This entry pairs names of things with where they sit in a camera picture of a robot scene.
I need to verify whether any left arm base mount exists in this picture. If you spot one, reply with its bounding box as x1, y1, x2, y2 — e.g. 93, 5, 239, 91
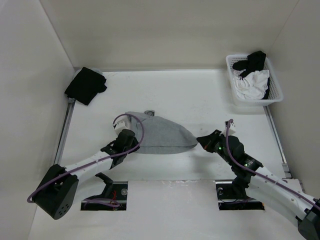
80, 172, 129, 211

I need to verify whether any grey tank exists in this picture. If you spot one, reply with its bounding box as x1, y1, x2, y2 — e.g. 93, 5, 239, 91
126, 110, 198, 155
90, 67, 103, 75

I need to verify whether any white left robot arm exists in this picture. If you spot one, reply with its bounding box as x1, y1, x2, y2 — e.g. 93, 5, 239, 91
27, 129, 143, 220

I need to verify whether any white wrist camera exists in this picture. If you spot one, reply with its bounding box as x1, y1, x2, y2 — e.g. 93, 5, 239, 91
112, 116, 131, 135
222, 121, 236, 137

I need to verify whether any black tank top in basket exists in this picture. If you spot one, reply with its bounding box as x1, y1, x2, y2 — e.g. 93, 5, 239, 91
232, 50, 267, 78

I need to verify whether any white plastic basket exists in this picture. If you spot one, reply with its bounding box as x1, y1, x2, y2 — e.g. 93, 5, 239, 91
225, 54, 284, 107

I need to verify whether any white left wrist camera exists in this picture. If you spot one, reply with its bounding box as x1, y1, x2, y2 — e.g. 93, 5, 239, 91
112, 116, 131, 135

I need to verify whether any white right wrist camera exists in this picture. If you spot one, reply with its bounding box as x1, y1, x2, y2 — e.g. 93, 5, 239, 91
222, 121, 236, 137

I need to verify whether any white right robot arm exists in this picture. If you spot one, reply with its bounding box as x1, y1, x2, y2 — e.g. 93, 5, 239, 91
197, 130, 320, 240

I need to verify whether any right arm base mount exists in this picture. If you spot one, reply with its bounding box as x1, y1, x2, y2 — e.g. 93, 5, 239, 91
215, 177, 265, 211

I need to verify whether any folded grey tank top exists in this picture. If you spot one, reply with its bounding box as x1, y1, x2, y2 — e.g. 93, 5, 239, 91
90, 67, 103, 75

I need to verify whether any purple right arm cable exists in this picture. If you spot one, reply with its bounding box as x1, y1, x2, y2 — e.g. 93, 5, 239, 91
224, 118, 320, 208

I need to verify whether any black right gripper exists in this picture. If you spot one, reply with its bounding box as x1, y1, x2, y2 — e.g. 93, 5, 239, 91
196, 129, 234, 166

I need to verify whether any white tank top in basket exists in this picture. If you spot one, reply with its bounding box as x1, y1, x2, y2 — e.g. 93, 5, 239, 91
232, 70, 270, 100

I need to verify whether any folded black tank top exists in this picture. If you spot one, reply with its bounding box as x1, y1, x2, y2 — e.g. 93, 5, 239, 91
64, 67, 107, 106

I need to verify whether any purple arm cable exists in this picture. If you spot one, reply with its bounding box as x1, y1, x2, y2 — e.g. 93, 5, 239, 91
224, 118, 320, 208
26, 112, 146, 204

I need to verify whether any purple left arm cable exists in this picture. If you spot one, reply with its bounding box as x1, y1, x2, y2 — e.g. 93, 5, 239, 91
26, 112, 146, 204

